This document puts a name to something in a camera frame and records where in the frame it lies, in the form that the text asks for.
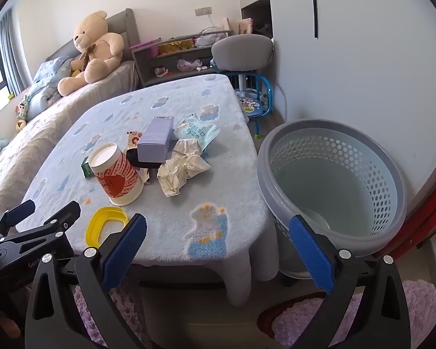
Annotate pink paper bags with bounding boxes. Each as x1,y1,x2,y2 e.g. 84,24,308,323
223,17,255,36

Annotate red white paper cup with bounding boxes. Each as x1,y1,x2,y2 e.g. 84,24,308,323
88,143,145,206

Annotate pink plastic bag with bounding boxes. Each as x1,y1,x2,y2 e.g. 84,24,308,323
177,59,204,71

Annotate white wardrobe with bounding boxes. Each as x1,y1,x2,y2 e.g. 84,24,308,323
236,0,436,204

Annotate grey curtain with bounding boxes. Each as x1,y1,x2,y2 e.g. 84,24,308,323
0,9,24,93

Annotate grey bed headboard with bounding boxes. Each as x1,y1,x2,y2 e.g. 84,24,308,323
45,8,139,91

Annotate grey perforated plastic basket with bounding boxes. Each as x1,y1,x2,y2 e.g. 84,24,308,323
256,118,408,280

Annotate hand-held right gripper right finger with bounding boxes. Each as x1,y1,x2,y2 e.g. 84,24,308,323
289,214,411,349

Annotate light blue quilt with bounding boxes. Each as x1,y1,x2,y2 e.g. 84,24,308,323
25,56,77,122

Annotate bed with beige sheet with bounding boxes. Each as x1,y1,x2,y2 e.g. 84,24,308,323
0,60,139,222

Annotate red metal frame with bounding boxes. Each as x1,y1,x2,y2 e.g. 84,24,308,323
381,185,436,259

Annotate black round lid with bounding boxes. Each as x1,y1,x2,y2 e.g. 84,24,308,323
126,148,164,170

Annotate beige teddy bear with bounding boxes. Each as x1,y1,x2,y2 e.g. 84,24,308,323
57,10,125,97

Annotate pink plastic box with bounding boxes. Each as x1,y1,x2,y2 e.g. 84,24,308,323
130,38,160,57

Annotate gold foil packets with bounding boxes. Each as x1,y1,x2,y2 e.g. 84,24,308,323
158,39,193,55

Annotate white plastic bag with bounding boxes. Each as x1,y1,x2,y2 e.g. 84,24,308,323
196,27,229,48

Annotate small green white plush toy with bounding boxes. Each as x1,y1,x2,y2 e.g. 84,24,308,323
15,95,31,131

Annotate purple fluffy rug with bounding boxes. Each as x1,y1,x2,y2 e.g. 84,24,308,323
73,280,436,349

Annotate purple cardboard box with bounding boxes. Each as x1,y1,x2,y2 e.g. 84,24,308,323
137,116,175,163

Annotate grey shelf unit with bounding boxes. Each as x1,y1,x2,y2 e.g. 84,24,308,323
131,31,233,88

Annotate light blue printed blanket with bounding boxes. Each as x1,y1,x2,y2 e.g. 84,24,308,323
20,74,280,308

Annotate grey blue child chair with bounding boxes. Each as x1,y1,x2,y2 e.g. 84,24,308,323
225,71,275,139

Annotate grey chair back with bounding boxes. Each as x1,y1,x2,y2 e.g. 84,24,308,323
211,33,275,71

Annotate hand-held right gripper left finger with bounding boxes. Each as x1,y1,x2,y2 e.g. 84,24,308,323
25,213,155,349

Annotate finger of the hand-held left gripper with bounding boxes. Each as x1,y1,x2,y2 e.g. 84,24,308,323
0,200,36,235
16,201,81,242

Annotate blue white plastic packet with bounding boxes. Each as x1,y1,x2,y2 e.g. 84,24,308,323
172,113,220,151

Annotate yellow plastic ring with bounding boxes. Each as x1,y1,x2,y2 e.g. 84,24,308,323
86,206,130,248

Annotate beige paper wrapper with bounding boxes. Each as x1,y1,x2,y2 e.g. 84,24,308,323
157,139,212,197

